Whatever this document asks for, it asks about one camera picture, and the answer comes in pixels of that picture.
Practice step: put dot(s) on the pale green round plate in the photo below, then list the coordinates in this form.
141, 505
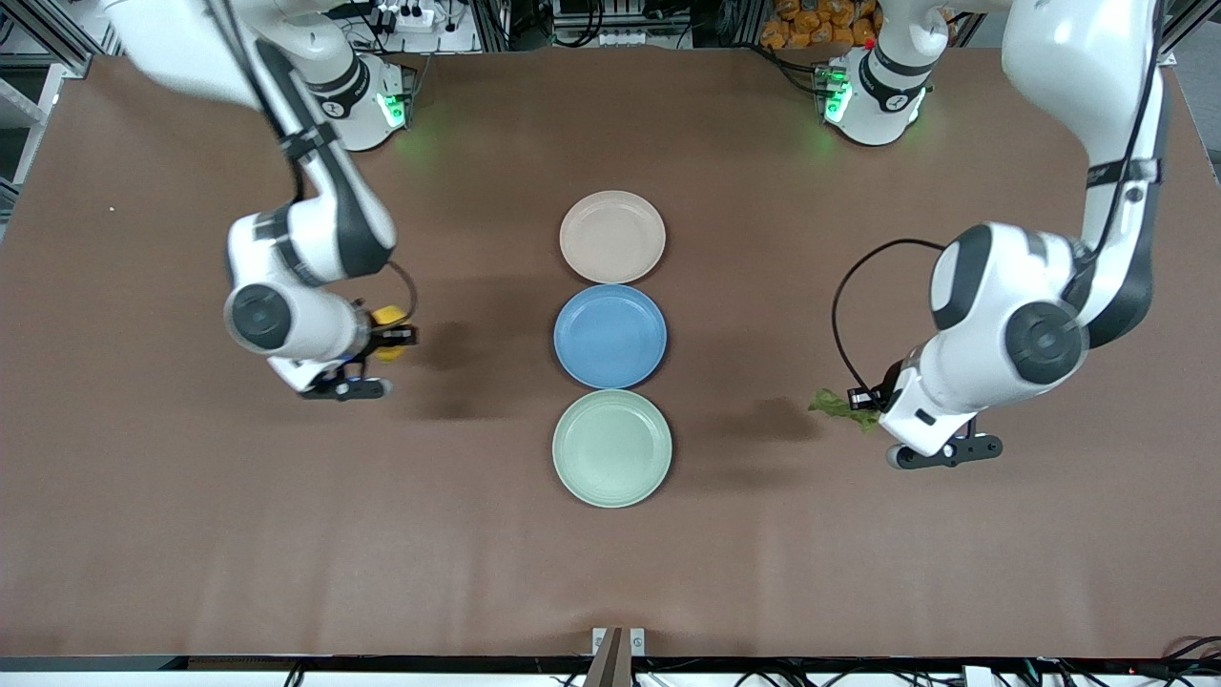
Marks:
611, 448

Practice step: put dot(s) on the bag of orange snacks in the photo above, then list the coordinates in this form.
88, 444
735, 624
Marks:
811, 24

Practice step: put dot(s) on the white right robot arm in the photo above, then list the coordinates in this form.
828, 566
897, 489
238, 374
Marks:
315, 239

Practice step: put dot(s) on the aluminium frame rail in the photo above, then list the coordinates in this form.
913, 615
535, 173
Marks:
1183, 38

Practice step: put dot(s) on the yellow lemon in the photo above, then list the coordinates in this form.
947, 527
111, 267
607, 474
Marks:
389, 315

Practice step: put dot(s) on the beige round plate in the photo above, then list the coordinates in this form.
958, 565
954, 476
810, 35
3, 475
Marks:
612, 237

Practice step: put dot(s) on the aluminium equipment rack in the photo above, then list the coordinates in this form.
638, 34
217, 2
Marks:
610, 19

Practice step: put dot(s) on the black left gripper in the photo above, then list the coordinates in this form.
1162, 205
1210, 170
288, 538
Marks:
885, 390

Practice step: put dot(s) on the blue round plate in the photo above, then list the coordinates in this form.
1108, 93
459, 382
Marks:
610, 336

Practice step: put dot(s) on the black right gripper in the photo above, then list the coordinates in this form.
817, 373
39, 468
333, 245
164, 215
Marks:
378, 334

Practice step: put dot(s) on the green lettuce leaf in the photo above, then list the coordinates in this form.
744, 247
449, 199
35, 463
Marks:
832, 403

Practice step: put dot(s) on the white power strip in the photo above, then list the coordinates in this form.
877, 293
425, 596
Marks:
410, 16

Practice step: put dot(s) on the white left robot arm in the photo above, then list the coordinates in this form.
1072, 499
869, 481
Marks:
1078, 57

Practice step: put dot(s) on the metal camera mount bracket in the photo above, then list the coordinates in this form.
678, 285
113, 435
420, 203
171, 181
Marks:
617, 654

